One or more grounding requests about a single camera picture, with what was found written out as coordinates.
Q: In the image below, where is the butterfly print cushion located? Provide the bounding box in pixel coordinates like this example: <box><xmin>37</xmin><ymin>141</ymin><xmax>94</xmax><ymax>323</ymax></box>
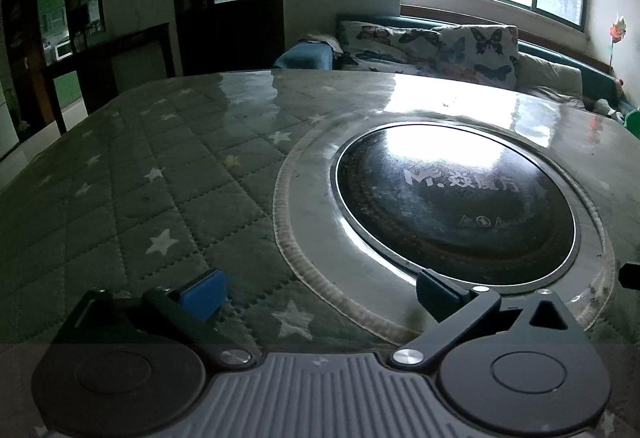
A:
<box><xmin>435</xmin><ymin>24</ymin><xmax>520</xmax><ymax>92</ymax></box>
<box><xmin>337</xmin><ymin>21</ymin><xmax>444</xmax><ymax>70</ymax></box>

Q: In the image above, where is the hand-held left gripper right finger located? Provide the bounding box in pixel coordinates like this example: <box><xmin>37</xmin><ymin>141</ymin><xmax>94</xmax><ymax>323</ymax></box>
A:
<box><xmin>416</xmin><ymin>269</ymin><xmax>596</xmax><ymax>367</ymax></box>

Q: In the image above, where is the blue armrest cloth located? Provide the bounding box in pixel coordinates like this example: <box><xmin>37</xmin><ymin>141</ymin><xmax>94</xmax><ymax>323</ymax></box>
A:
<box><xmin>273</xmin><ymin>42</ymin><xmax>336</xmax><ymax>72</ymax></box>

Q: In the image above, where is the beige lace cloth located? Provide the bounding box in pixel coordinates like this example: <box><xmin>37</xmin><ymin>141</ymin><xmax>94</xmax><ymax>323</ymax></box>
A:
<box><xmin>300</xmin><ymin>32</ymin><xmax>344</xmax><ymax>54</ymax></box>

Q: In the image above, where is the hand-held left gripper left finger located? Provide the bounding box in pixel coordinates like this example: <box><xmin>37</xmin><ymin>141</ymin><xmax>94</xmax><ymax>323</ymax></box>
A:
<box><xmin>47</xmin><ymin>268</ymin><xmax>261</xmax><ymax>367</ymax></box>

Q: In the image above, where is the dark wooden display cabinet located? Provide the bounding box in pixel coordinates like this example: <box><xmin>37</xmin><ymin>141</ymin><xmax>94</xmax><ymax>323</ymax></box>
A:
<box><xmin>0</xmin><ymin>0</ymin><xmax>107</xmax><ymax>130</ymax></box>

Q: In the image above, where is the green sofa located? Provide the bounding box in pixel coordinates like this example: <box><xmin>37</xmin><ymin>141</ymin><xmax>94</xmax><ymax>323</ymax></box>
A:
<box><xmin>335</xmin><ymin>14</ymin><xmax>627</xmax><ymax>117</ymax></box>

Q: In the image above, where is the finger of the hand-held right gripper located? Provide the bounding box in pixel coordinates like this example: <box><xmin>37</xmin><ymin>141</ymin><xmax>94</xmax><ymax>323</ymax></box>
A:
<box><xmin>618</xmin><ymin>261</ymin><xmax>640</xmax><ymax>292</ymax></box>

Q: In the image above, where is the round black induction cooktop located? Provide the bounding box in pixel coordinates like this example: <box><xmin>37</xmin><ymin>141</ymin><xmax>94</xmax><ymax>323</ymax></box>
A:
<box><xmin>332</xmin><ymin>121</ymin><xmax>584</xmax><ymax>287</ymax></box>

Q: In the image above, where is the white refrigerator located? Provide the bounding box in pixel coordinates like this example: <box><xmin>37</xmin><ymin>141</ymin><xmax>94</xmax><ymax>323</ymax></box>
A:
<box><xmin>0</xmin><ymin>88</ymin><xmax>21</xmax><ymax>160</ymax></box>

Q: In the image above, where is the dark wooden console table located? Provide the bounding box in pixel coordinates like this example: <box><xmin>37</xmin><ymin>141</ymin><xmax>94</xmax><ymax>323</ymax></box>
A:
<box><xmin>40</xmin><ymin>22</ymin><xmax>176</xmax><ymax>135</ymax></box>

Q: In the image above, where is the colourful pinwheel toy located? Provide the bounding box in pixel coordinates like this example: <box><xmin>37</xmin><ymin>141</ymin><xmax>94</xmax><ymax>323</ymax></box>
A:
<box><xmin>607</xmin><ymin>13</ymin><xmax>630</xmax><ymax>70</ymax></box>

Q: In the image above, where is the small plush toy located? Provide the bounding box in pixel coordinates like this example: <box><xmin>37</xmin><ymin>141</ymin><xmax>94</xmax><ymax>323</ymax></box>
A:
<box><xmin>592</xmin><ymin>98</ymin><xmax>624</xmax><ymax>120</ymax></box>

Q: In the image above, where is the green plastic object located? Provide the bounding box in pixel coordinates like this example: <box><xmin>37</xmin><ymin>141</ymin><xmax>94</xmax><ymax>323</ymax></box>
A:
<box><xmin>622</xmin><ymin>108</ymin><xmax>640</xmax><ymax>142</ymax></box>

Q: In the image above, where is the beige pillow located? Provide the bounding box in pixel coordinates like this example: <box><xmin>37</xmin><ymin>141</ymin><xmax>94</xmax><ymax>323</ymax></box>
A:
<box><xmin>517</xmin><ymin>52</ymin><xmax>585</xmax><ymax>102</ymax></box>

